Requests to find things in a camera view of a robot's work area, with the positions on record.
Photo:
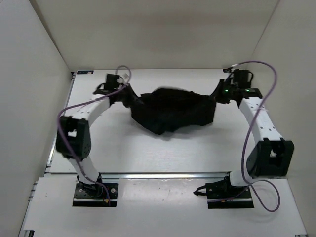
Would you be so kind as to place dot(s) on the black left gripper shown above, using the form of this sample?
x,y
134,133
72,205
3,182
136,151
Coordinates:
x,y
134,100

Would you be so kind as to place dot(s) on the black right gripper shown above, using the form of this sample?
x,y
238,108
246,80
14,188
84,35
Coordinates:
x,y
216,95

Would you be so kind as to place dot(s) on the black pleated skirt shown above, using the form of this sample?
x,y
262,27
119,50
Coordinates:
x,y
168,109

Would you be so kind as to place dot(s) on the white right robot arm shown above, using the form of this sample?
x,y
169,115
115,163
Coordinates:
x,y
272,154

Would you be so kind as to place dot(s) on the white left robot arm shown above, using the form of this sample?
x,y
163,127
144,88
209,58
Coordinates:
x,y
73,136

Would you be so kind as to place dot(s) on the left corner table label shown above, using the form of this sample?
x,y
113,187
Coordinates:
x,y
85,72

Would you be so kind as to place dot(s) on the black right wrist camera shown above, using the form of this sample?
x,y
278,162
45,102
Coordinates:
x,y
243,78

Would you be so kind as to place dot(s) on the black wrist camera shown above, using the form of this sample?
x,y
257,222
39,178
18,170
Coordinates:
x,y
243,78
112,81

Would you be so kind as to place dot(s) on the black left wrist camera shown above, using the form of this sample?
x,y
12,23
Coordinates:
x,y
112,81

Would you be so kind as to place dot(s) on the aluminium table edge rail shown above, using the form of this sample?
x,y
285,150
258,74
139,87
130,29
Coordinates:
x,y
168,175

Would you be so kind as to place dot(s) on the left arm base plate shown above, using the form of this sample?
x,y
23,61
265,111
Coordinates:
x,y
95,196

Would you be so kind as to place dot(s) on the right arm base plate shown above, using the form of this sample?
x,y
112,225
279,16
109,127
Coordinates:
x,y
222,195

